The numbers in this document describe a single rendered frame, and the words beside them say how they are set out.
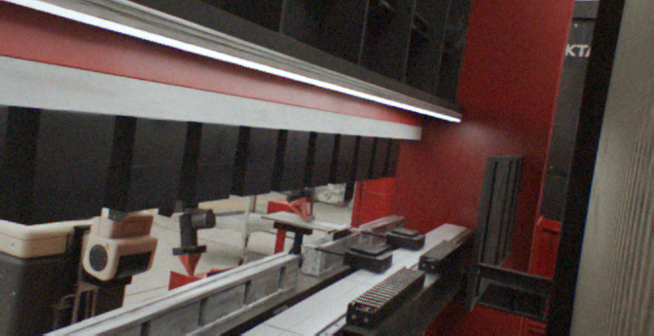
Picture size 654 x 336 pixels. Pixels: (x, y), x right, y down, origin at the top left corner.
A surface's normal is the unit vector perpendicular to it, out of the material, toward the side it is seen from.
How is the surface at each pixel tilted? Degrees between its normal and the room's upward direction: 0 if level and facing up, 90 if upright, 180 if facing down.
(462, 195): 90
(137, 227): 98
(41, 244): 90
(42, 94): 90
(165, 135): 90
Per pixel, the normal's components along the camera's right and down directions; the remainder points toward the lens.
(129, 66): 0.92, 0.15
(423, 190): -0.37, 0.00
